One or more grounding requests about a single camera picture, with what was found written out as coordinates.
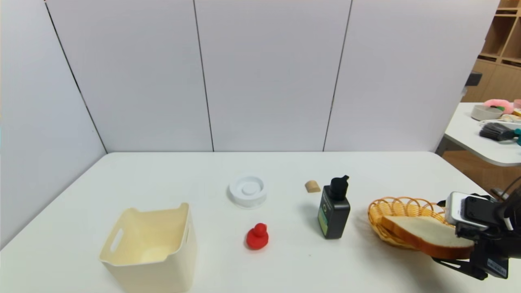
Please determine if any dark grey equipment piece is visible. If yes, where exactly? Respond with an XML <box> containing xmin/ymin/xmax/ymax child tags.
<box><xmin>490</xmin><ymin>176</ymin><xmax>521</xmax><ymax>201</ymax></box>

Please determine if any toast bread slice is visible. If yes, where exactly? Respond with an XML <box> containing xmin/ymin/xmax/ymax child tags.
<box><xmin>381</xmin><ymin>216</ymin><xmax>475</xmax><ymax>260</ymax></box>

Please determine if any red rubber duck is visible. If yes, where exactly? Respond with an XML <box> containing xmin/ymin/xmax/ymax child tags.
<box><xmin>246</xmin><ymin>223</ymin><xmax>269</xmax><ymax>250</ymax></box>

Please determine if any grey bowl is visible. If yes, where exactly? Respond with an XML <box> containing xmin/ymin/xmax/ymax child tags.
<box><xmin>471</xmin><ymin>105</ymin><xmax>504</xmax><ymax>121</ymax></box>

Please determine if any orange wicker basket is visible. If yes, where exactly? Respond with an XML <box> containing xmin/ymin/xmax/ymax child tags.
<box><xmin>368</xmin><ymin>197</ymin><xmax>448</xmax><ymax>249</ymax></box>

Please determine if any wooden shelf unit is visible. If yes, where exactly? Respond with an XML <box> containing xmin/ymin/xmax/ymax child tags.
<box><xmin>461</xmin><ymin>0</ymin><xmax>521</xmax><ymax>103</ymax></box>

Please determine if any black brush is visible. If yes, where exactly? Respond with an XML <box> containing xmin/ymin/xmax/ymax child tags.
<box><xmin>479</xmin><ymin>123</ymin><xmax>517</xmax><ymax>142</ymax></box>

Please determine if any cream plastic box with handles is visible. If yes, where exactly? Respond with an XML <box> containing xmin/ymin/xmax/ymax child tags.
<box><xmin>99</xmin><ymin>203</ymin><xmax>198</xmax><ymax>293</ymax></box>

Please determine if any black pump bottle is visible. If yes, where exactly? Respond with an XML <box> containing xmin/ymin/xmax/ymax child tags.
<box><xmin>317</xmin><ymin>175</ymin><xmax>351</xmax><ymax>240</ymax></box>

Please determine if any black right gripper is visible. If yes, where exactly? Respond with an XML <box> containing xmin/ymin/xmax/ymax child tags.
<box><xmin>431</xmin><ymin>222</ymin><xmax>521</xmax><ymax>280</ymax></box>

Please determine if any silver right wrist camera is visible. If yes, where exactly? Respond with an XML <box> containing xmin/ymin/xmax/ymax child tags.
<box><xmin>438</xmin><ymin>192</ymin><xmax>502</xmax><ymax>231</ymax></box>

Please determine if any pink plush toy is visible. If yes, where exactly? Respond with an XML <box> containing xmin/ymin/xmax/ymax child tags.
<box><xmin>483</xmin><ymin>99</ymin><xmax>514</xmax><ymax>114</ymax></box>

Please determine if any white round dish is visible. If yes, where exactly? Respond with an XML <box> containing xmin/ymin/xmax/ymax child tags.
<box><xmin>227</xmin><ymin>175</ymin><xmax>268</xmax><ymax>209</ymax></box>

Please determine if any black braided cable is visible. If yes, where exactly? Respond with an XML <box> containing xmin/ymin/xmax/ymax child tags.
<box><xmin>499</xmin><ymin>199</ymin><xmax>514</xmax><ymax>233</ymax></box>

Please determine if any white side table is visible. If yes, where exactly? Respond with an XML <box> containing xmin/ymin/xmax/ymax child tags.
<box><xmin>436</xmin><ymin>102</ymin><xmax>521</xmax><ymax>167</ymax></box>

